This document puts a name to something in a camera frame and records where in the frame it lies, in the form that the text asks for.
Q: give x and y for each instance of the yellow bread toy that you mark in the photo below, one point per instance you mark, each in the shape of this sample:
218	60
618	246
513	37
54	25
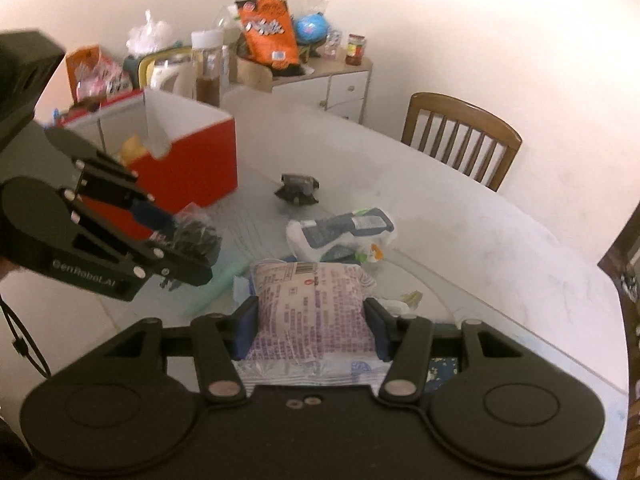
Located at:
131	150

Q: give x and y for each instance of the pink white snack bag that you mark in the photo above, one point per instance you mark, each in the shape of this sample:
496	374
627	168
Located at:
311	327

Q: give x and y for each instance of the wooden chair far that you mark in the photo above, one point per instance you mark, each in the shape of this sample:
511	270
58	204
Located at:
462	136

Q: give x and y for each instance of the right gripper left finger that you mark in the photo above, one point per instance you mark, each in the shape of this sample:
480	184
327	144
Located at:
218	341

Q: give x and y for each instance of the red cardboard box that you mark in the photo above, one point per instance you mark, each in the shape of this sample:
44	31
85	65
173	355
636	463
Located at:
190	147

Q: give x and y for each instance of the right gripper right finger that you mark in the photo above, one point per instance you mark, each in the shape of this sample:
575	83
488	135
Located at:
406	344

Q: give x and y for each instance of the small black snack packet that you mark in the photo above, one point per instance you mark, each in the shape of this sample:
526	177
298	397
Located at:
298	189

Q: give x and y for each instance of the orange snack bag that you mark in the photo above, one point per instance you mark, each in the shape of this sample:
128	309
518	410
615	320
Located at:
269	33

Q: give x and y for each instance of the white thermos cup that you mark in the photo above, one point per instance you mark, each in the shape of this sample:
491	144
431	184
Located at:
174	77

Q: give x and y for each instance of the white plastic bag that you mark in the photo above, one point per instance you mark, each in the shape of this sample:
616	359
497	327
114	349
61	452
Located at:
153	36

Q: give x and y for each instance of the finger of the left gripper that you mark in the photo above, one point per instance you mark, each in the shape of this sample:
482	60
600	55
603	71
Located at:
103	179
160	257

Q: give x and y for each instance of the blue globe ball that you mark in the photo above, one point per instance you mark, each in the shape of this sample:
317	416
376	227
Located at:
311	28

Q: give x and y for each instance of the glass bottle white lid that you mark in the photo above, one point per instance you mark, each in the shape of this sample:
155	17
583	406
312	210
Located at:
207	57

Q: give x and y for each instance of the blue tissue packet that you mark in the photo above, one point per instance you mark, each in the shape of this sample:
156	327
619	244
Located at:
241	289

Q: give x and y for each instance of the white side cabinet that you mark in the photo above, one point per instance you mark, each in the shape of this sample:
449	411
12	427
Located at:
330	85

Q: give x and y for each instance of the white grey snack bag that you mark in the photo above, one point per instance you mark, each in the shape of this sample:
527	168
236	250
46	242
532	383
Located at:
355	237

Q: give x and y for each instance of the orange pink snack bags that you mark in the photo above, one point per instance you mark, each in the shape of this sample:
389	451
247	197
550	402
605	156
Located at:
94	75

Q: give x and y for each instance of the light green toothbrush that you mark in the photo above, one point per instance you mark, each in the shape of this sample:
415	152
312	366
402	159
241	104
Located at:
224	273

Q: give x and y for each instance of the red lidded sauce jar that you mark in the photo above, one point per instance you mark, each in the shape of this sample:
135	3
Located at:
355	49

